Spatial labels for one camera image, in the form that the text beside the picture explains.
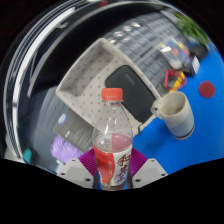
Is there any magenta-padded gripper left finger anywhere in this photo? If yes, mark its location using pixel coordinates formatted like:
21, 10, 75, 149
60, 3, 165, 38
57, 148, 100, 190

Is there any flat round red coaster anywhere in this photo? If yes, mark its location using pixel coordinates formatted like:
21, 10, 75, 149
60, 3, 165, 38
198, 80, 216, 99

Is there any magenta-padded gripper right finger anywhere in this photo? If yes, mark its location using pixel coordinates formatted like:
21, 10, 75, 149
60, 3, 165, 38
128, 148, 168, 190

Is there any dark grey flat box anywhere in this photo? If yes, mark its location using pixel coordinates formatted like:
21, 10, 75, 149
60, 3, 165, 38
53, 108, 96, 153

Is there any white polka-dot fabric bin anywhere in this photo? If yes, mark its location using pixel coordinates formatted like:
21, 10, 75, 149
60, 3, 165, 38
55, 37, 161, 134

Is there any clear box with coloured parts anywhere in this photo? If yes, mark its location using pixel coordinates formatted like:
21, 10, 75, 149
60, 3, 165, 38
159, 36, 194, 69

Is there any white and grey mug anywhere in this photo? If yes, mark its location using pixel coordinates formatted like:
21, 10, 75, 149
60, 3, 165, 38
150, 90, 196, 140

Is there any yellow multimeter with red leads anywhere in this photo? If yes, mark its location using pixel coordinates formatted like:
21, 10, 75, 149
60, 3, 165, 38
164, 68, 188, 93

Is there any red-capped clear drink bottle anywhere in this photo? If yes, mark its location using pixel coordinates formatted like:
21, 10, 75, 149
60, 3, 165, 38
92, 87, 134, 191

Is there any dark labelled box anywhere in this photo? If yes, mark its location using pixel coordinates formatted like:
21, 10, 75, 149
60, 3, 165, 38
181, 54, 201, 78

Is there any black flat zip case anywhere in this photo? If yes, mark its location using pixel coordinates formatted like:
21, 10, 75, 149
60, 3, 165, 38
189, 41, 210, 61

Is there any black upright zip case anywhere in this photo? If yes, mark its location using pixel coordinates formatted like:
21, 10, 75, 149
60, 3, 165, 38
104, 64, 157, 124

